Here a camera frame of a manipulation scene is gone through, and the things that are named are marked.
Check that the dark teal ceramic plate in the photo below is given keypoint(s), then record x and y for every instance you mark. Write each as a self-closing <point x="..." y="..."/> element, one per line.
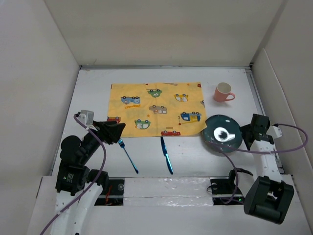
<point x="222" y="133"/>

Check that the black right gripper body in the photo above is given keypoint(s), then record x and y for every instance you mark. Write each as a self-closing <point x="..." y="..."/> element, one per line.
<point x="244" y="129"/>

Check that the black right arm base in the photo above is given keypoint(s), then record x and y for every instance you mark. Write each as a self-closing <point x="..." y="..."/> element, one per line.
<point x="232" y="189"/>

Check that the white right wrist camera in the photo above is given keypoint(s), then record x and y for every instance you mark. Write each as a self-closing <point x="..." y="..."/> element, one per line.
<point x="274" y="131"/>

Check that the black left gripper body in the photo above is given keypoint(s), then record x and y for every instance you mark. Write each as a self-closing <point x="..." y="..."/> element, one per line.
<point x="92" y="143"/>

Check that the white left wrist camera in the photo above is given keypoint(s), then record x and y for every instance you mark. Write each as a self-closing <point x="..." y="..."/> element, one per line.
<point x="86" y="118"/>

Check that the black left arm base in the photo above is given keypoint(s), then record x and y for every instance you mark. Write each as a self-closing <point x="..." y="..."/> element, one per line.
<point x="113" y="195"/>

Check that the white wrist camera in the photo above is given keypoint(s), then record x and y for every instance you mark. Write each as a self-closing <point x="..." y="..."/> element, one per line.
<point x="86" y="118"/>
<point x="274" y="131"/>

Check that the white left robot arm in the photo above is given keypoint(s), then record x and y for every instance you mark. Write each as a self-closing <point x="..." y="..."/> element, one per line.
<point x="71" y="211"/>

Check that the pink ceramic mug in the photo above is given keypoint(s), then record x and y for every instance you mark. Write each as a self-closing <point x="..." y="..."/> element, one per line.
<point x="223" y="93"/>

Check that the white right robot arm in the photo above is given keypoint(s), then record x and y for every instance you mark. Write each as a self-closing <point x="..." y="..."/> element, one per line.
<point x="269" y="197"/>

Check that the blue metal fork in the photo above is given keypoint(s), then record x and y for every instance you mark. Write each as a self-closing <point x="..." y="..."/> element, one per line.
<point x="122" y="145"/>

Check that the yellow vehicle print cloth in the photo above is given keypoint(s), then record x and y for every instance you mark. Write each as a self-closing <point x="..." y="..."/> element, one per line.
<point x="158" y="109"/>

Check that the blue metal knife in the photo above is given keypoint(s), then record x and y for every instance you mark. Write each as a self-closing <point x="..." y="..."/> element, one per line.
<point x="165" y="153"/>

